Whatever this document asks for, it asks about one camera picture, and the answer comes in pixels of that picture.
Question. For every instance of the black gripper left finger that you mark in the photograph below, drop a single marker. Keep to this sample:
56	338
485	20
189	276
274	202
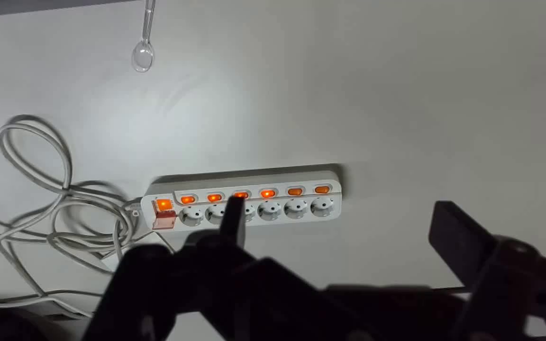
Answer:
179	291

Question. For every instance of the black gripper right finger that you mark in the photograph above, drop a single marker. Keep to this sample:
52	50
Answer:
513	285

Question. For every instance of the white six-socket power strip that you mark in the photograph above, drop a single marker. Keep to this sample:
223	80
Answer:
255	181

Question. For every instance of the clear plastic spoon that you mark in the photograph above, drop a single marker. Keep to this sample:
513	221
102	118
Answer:
143	56

